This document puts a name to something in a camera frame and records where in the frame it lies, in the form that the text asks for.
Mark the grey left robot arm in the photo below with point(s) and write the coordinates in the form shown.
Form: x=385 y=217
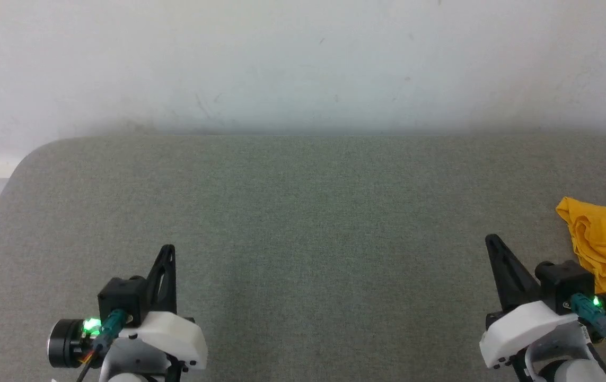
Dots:
x=67 y=345

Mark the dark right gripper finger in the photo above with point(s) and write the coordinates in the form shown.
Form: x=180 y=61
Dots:
x=523 y=286
x=501 y=281

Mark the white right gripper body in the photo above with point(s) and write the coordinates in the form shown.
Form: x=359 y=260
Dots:
x=520 y=329

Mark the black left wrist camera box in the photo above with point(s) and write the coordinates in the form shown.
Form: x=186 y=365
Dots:
x=120 y=300

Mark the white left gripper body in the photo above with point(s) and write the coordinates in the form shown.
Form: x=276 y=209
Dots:
x=175 y=337

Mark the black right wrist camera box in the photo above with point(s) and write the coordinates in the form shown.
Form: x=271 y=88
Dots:
x=562 y=284

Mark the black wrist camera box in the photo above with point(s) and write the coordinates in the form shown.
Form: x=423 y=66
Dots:
x=562 y=284
x=120 y=300

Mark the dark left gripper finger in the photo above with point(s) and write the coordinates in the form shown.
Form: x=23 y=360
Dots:
x=153 y=286
x=171 y=292

